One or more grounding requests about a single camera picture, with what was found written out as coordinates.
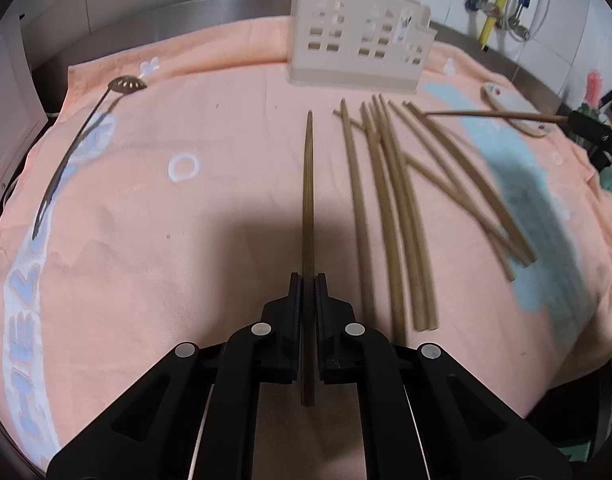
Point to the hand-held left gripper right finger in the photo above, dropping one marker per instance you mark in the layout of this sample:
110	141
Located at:
319	320

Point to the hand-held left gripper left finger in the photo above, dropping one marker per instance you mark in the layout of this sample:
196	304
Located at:
299	315

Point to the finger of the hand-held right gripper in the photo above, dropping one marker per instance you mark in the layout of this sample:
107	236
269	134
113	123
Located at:
593	130

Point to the bunch of tan chopsticks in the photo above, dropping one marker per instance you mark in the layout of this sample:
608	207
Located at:
423	305

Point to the tan wooden chopstick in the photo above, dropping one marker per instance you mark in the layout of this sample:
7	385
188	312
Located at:
308	200
486	113

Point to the beige plastic utensil holder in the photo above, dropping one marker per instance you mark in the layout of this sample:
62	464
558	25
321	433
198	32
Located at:
346	67

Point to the pink brush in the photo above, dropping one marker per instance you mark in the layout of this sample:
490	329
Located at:
594	85

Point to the white cherry print plate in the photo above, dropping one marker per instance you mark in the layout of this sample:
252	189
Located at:
506	105

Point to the peach printed towel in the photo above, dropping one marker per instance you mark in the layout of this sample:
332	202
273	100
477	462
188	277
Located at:
186	260

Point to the metal pipe valve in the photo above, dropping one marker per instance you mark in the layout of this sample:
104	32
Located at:
486	7

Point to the metal skimmer spoon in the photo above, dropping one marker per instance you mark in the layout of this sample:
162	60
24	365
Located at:
127	85

